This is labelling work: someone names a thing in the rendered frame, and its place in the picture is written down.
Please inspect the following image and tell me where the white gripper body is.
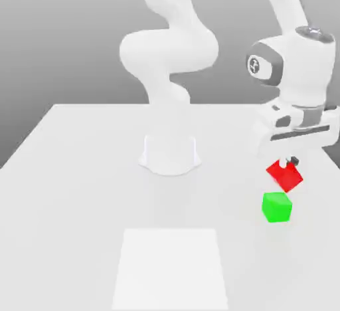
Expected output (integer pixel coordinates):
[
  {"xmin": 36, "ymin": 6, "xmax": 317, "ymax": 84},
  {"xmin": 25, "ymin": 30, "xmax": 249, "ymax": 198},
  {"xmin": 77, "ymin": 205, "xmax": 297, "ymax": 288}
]
[{"xmin": 256, "ymin": 109, "xmax": 340, "ymax": 161}]

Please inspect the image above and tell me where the small red cube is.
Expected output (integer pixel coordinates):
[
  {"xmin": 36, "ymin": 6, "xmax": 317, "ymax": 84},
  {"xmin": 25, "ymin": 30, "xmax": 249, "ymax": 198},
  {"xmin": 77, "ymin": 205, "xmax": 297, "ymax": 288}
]
[{"xmin": 266, "ymin": 159, "xmax": 304, "ymax": 194}]

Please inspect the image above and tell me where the small green cube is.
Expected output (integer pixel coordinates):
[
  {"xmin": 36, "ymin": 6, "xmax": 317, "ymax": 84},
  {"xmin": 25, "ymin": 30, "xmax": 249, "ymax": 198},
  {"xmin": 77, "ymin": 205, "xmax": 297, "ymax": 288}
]
[{"xmin": 261, "ymin": 191, "xmax": 294, "ymax": 223}]

